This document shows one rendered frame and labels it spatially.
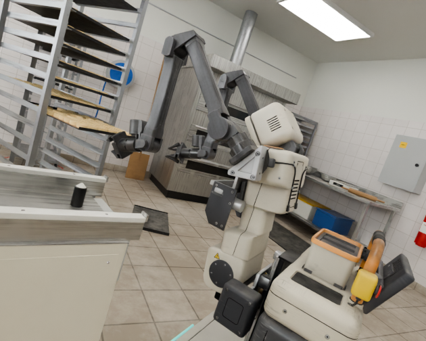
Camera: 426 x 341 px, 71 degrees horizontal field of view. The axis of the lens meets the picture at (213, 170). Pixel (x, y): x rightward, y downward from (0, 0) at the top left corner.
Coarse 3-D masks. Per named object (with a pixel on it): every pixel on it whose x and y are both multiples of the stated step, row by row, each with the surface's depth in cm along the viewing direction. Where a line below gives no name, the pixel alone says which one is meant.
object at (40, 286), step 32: (0, 192) 75; (32, 192) 82; (0, 256) 55; (32, 256) 59; (64, 256) 63; (96, 256) 67; (0, 288) 57; (32, 288) 61; (64, 288) 65; (96, 288) 70; (0, 320) 59; (32, 320) 63; (64, 320) 67; (96, 320) 72
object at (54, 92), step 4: (20, 80) 185; (28, 84) 171; (32, 84) 190; (36, 84) 198; (40, 88) 169; (52, 92) 169; (56, 92) 182; (60, 92) 196; (56, 96) 159; (60, 96) 163; (64, 96) 171; (68, 96) 180; (72, 96) 194; (72, 100) 168; (76, 100) 170; (80, 100) 180; (84, 100) 193; (88, 104) 180; (92, 104) 179; (96, 104) 190; (104, 108) 187
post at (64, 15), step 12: (72, 0) 145; (60, 12) 145; (60, 24) 145; (60, 36) 146; (60, 48) 148; (48, 72) 148; (48, 84) 149; (48, 96) 151; (36, 120) 152; (36, 132) 152; (36, 144) 155
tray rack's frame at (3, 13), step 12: (0, 12) 174; (0, 24) 175; (0, 36) 177; (36, 48) 197; (36, 60) 199; (60, 84) 218; (24, 96) 201; (24, 108) 204; (48, 132) 223; (12, 144) 205; (48, 144) 224; (12, 156) 208
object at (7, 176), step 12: (0, 168) 76; (12, 168) 78; (24, 168) 80; (36, 168) 83; (0, 180) 77; (12, 180) 79; (24, 180) 81; (36, 180) 82; (48, 180) 84; (60, 180) 86; (72, 180) 88; (84, 180) 90; (96, 180) 93; (60, 192) 87; (72, 192) 90; (96, 192) 94
